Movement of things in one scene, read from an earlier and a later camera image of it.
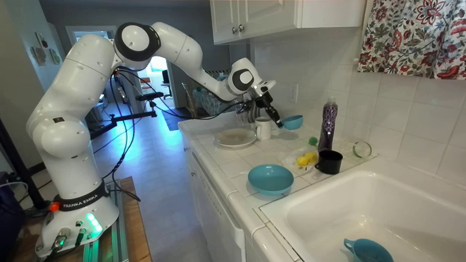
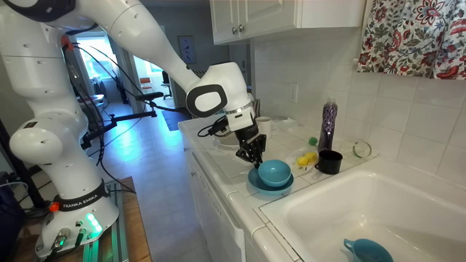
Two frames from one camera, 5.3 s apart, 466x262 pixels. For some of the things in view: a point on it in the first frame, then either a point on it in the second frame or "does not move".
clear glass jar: x=362 y=148 does not move
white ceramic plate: x=235 y=137 does not move
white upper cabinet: x=234 y=20 does not move
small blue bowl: x=293 y=122 -> x=274 y=171
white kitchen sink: x=417 y=222 does not move
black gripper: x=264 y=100 -> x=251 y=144
